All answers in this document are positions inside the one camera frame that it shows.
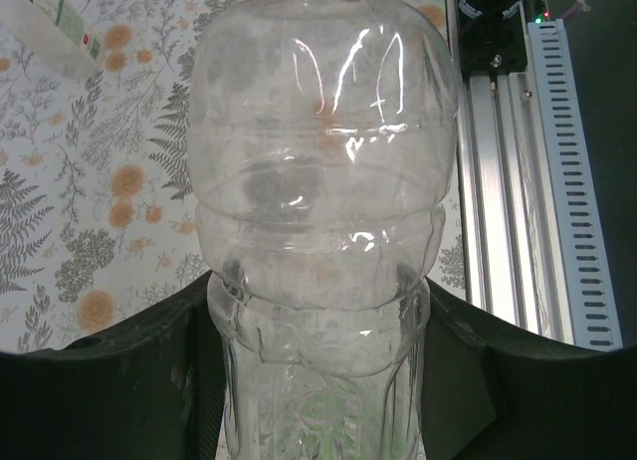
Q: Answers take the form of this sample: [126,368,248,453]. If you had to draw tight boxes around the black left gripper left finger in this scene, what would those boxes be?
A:
[0,273,228,460]

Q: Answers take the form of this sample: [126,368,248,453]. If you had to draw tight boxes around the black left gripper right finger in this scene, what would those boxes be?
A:
[420,275,637,460]

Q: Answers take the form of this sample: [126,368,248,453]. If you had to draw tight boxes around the clear bottle bright green label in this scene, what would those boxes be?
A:
[184,0,460,460]

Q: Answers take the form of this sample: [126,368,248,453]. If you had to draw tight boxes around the tall clear bottle green-white label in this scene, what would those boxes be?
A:
[0,0,106,81]

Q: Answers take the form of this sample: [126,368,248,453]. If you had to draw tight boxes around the floral patterned tablecloth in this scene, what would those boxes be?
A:
[0,0,469,354]

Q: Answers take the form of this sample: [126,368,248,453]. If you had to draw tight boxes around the grey metal panel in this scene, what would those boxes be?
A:
[559,0,637,352]

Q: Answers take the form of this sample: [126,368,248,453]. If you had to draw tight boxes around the small circuit board with LED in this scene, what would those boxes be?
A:
[530,0,556,28]

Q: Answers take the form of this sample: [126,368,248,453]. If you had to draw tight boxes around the aluminium mounting rail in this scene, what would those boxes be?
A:
[455,66,578,345]

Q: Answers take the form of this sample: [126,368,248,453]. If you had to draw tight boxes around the slotted grey cable duct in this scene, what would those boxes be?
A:
[526,19,626,352]

